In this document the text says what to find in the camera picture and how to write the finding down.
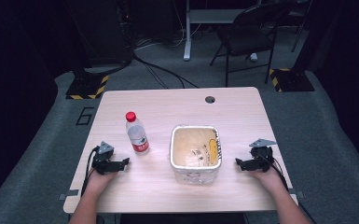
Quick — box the black folding chair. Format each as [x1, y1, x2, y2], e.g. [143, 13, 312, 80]
[209, 1, 294, 88]

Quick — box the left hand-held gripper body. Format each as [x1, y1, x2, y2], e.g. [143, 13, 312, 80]
[91, 140, 119, 175]

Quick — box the person's right hand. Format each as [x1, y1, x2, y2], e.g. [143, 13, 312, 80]
[249, 163, 289, 196]

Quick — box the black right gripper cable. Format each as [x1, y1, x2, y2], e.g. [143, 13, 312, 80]
[259, 152, 318, 224]

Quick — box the grey tape strip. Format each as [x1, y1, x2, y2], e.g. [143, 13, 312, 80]
[58, 189, 79, 201]
[288, 189, 305, 199]

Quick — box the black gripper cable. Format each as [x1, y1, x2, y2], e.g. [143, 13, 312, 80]
[259, 152, 318, 224]
[80, 147, 101, 198]

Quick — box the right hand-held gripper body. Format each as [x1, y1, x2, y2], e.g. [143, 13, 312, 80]
[248, 138, 278, 174]

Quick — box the clear plastic lined bin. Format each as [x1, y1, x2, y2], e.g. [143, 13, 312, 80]
[168, 124, 224, 186]

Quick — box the thick black floor cable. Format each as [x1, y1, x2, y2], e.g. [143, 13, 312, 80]
[131, 50, 200, 90]

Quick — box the black yellow-striped stand base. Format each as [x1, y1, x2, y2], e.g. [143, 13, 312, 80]
[65, 74, 110, 101]
[269, 67, 315, 93]

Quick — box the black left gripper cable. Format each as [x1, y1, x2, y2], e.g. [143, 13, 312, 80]
[80, 147, 101, 198]

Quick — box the person's left hand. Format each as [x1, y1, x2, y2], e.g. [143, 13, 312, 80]
[85, 167, 119, 196]

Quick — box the clear red-capped water bottle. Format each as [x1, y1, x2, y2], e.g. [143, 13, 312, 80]
[125, 111, 151, 156]

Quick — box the white desk frame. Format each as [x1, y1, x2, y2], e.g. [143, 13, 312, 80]
[183, 0, 262, 62]

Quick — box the dark cabinet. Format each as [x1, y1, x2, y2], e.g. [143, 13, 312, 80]
[82, 0, 135, 67]

